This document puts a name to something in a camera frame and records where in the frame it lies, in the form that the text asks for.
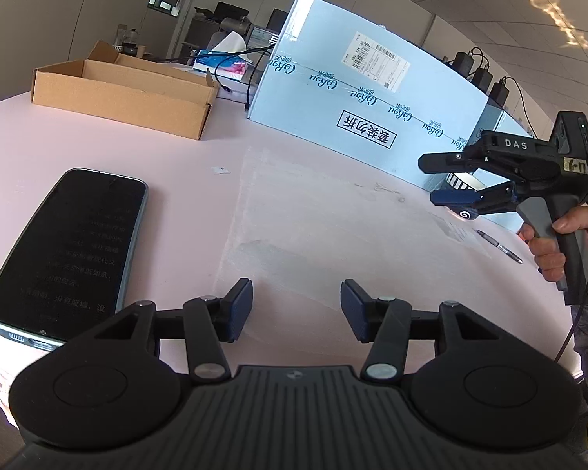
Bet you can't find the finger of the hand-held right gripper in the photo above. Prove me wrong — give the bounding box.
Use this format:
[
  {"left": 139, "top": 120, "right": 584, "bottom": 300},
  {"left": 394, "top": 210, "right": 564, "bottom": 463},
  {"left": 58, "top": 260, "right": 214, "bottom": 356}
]
[
  {"left": 430, "top": 180, "right": 519, "bottom": 217},
  {"left": 418, "top": 143, "right": 523, "bottom": 186}
]

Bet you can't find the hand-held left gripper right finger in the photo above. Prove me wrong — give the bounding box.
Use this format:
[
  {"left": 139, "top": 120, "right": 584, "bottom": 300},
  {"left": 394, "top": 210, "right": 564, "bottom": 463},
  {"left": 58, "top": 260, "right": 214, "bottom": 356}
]
[{"left": 340, "top": 279, "right": 525, "bottom": 383}]

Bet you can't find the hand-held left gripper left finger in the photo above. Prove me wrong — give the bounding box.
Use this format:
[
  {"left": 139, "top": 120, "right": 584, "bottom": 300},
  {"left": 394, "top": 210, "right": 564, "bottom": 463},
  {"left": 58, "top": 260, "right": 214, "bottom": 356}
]
[{"left": 66, "top": 278, "right": 254, "bottom": 385}]

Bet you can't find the white string tie with bead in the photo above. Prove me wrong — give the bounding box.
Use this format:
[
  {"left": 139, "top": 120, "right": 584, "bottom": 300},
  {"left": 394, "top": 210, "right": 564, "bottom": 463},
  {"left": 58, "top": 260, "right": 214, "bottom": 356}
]
[{"left": 375, "top": 182, "right": 407, "bottom": 202}]

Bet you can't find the brown cardboard box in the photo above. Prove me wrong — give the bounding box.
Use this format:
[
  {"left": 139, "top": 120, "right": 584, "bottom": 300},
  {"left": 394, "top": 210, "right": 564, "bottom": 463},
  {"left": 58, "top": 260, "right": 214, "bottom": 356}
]
[{"left": 31, "top": 39, "right": 221, "bottom": 142}]

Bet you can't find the person's right hand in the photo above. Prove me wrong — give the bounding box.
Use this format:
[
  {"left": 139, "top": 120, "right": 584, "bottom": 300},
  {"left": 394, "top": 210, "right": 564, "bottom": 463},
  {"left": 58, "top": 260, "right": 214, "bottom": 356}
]
[{"left": 517, "top": 203, "right": 588, "bottom": 284}]

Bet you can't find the striped dark blue bowl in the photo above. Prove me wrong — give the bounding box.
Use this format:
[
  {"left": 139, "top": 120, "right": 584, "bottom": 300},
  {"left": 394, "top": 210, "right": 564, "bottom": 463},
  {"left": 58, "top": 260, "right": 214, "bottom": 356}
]
[{"left": 443, "top": 170, "right": 491, "bottom": 222}]

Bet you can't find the black pen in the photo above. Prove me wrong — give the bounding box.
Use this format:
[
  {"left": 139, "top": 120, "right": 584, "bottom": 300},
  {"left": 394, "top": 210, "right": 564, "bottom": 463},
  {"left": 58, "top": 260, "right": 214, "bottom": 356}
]
[{"left": 475, "top": 228, "right": 524, "bottom": 265}]

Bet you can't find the blue carton with shipping label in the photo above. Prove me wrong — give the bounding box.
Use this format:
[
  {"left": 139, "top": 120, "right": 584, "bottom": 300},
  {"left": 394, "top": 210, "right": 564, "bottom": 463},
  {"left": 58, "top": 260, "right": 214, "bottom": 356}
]
[{"left": 245, "top": 0, "right": 491, "bottom": 197}]

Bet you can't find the pink tablecloth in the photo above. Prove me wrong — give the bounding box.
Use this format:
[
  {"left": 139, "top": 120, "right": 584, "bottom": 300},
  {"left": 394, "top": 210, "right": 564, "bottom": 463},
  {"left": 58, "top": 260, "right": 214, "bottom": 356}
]
[{"left": 0, "top": 85, "right": 586, "bottom": 387}]

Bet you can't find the black smartphone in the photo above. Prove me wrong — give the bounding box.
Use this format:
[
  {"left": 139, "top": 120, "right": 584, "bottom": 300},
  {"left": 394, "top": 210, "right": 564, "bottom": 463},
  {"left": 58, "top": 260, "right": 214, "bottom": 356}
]
[{"left": 0, "top": 169, "right": 149, "bottom": 351}]

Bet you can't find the floral tissue box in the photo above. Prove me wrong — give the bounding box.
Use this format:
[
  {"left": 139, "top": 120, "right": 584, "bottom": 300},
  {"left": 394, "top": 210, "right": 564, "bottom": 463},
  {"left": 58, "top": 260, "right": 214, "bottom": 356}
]
[{"left": 193, "top": 31, "right": 256, "bottom": 81}]

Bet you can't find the black monitor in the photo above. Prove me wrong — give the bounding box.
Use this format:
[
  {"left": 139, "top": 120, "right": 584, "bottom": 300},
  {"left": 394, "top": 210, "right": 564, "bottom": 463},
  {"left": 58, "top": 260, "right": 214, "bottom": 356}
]
[{"left": 213, "top": 1, "right": 250, "bottom": 23}]

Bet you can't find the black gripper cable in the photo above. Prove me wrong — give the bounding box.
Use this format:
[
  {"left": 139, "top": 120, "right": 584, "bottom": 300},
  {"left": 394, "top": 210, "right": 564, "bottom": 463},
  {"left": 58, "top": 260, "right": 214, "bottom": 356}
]
[{"left": 555, "top": 157, "right": 588, "bottom": 364}]

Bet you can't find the black charging cable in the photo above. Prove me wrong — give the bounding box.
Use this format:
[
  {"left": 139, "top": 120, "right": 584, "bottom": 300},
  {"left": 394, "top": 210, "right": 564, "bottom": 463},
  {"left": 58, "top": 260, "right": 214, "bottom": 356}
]
[{"left": 157, "top": 43, "right": 278, "bottom": 111}]

